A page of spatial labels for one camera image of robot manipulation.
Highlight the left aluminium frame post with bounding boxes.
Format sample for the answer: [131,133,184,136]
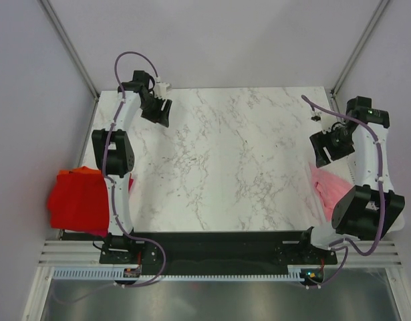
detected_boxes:
[37,0,100,102]

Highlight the white slotted cable duct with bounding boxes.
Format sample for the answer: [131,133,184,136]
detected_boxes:
[52,267,304,282]

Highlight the front aluminium frame rail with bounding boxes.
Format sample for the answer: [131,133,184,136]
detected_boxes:
[39,241,402,268]

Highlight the orange folded t shirt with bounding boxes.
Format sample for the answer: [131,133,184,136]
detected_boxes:
[58,166,102,175]

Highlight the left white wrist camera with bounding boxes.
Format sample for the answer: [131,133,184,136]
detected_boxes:
[154,82,172,100]

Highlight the white plastic laundry basket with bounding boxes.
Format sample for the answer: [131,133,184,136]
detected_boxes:
[305,160,406,240]

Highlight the right aluminium frame post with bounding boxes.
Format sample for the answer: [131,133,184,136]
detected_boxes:
[329,0,392,100]

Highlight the pink t shirt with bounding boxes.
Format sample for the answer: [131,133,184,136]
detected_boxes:
[309,163,353,221]

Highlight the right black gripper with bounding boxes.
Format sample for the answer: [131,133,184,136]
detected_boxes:
[309,125,355,169]

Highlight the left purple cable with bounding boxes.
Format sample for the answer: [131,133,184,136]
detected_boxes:
[54,51,168,305]

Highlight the aluminium frame post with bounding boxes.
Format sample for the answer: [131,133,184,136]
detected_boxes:
[329,0,392,100]
[37,0,100,102]

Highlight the red folded t shirt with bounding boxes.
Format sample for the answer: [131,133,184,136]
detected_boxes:
[47,173,94,234]

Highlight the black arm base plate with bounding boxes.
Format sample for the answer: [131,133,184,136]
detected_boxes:
[100,231,337,278]

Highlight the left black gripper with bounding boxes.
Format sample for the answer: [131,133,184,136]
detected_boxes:
[140,94,172,128]

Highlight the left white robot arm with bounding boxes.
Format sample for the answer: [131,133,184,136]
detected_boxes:
[92,70,172,264]

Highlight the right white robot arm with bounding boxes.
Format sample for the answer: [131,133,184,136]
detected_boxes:
[297,96,405,263]

